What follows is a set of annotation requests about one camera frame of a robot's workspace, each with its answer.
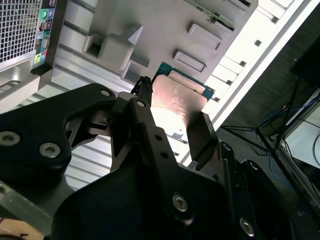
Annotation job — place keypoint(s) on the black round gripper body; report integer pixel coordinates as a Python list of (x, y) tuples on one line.
[(112, 212)]

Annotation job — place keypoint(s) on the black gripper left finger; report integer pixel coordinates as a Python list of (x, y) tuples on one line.
[(37, 130)]

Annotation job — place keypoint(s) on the silver CPU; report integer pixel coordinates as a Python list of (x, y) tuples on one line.
[(180, 97)]

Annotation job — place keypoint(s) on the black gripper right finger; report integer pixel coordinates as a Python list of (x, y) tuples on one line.
[(240, 200)]

